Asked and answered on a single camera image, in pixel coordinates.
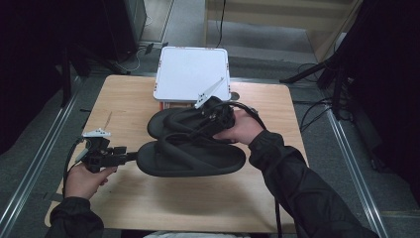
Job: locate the person's right hand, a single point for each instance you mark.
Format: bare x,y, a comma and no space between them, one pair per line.
246,127

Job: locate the black curtain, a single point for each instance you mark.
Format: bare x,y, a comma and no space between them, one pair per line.
20,66
389,82

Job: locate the person's left hand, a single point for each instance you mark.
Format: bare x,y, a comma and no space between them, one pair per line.
84,183

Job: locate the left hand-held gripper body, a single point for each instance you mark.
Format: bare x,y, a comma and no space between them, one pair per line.
99,158

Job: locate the grey tape strip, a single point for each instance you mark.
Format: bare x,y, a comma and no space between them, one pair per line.
52,196

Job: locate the dark cabinet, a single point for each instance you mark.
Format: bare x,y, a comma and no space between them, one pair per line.
125,26

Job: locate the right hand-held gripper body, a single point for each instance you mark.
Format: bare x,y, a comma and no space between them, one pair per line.
221,115

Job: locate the black metal post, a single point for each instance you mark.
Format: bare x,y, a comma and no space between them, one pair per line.
66,82

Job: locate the black flip-flop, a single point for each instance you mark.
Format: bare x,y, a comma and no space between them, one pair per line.
171,119
198,162

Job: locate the white shoe rack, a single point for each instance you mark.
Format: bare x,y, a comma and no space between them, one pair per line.
188,72

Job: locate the metal floor rail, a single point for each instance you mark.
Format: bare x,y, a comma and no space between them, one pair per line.
351,165
36,158

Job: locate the round table grommet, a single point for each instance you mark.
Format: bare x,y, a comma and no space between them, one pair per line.
235,95

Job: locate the black tripod stand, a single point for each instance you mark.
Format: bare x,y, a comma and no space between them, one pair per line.
336,92

